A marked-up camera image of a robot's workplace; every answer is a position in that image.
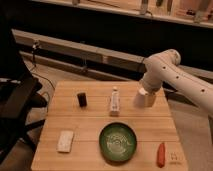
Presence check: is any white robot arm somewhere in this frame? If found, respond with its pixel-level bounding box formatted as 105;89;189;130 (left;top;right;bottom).
140;49;213;117

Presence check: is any green ceramic plate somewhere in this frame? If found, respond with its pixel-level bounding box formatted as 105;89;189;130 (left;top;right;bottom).
99;122;137;163

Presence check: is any white glue bottle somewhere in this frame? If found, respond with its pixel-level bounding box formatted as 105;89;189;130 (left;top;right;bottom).
110;87;120;116

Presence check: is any orange carrot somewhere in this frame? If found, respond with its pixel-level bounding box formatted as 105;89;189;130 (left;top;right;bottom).
157;143;165;168

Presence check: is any white sponge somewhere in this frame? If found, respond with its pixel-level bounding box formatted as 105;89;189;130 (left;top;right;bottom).
57;131;74;153

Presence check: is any black office chair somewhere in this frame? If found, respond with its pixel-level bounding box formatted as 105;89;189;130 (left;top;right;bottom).
0;76;47;164

